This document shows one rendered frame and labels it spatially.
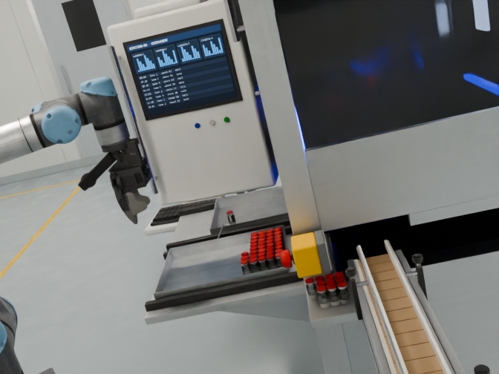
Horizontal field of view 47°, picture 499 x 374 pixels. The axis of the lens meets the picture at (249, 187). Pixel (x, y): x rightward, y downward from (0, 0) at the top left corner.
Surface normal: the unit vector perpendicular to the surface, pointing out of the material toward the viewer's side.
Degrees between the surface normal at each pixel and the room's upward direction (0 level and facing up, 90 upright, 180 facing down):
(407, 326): 0
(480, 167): 90
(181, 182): 90
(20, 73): 90
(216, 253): 0
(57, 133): 90
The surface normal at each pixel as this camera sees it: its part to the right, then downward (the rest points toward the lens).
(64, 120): 0.33, 0.24
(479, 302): -0.02, 0.33
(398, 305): -0.23, -0.92
